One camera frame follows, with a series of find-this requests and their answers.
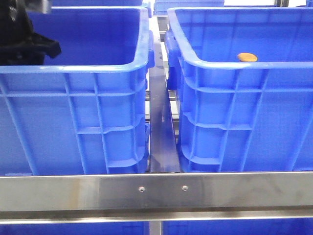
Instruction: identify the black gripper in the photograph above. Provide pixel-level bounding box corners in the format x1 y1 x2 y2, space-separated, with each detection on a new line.
0 0 62 66

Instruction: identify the yellow push button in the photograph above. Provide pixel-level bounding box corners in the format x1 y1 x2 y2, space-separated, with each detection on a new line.
237 52 258 62

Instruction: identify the large blue crate left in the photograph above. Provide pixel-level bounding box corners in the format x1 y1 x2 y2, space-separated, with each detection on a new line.
0 7 154 176

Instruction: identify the large blue crate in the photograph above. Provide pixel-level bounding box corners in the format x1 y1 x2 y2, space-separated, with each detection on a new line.
0 7 154 176
166 7 313 172

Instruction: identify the blue crate rear left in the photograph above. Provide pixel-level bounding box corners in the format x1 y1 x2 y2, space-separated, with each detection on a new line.
52 0 152 18

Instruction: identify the blue crate rear right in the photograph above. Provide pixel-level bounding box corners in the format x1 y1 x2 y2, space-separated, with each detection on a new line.
154 0 224 16

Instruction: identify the blue crate lower left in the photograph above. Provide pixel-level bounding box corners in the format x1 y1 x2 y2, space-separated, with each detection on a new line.
0 222 149 235

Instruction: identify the large blue crate right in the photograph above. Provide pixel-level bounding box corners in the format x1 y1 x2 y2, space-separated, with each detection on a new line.
166 7 313 172

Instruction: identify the blue crate lower right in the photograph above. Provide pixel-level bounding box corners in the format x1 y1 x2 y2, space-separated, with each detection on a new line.
163 218 313 235

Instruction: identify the stainless steel front rail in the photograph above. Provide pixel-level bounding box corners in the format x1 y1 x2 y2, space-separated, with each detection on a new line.
0 172 313 224

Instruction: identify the steel center divider rail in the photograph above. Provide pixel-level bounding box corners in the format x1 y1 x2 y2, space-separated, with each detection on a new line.
149 16 180 173

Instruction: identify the right rail screw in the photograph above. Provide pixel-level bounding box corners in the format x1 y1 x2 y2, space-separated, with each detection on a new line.
181 185 188 191

